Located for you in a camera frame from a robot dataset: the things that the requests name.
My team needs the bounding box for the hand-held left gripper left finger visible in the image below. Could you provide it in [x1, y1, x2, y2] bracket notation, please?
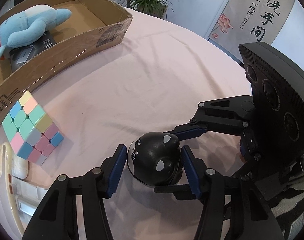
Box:
[21, 144, 129, 240]

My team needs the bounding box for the black whale toy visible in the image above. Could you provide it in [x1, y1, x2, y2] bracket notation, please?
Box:
[127, 132, 182, 188]

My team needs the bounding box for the white earbuds case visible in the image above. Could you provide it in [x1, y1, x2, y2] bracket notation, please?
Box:
[12, 155, 29, 180]

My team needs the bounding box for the cardboard box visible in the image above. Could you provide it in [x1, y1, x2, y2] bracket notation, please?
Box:
[0, 0, 134, 133]

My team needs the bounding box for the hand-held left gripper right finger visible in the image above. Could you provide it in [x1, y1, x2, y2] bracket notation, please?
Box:
[180, 145, 285, 240]

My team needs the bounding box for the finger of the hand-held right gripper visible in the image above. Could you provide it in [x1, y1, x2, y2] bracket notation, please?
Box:
[164, 95, 256, 142]
[154, 184, 195, 201]

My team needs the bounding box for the black product box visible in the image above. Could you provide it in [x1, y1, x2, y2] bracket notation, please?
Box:
[9, 30, 55, 73]

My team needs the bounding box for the cream phone case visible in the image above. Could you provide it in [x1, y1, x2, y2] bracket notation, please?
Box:
[0, 142, 30, 232]

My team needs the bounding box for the blue plush toy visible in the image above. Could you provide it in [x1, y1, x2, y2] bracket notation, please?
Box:
[0, 4, 72, 67]

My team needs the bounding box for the person's black-white clothing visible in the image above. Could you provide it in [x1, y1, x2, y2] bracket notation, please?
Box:
[268, 177, 304, 233]

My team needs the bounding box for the pastel puzzle cube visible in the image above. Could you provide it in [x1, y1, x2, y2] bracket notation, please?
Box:
[2, 90, 65, 166]

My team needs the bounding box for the white folding stand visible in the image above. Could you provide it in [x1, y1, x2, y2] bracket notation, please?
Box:
[11, 176, 49, 217]

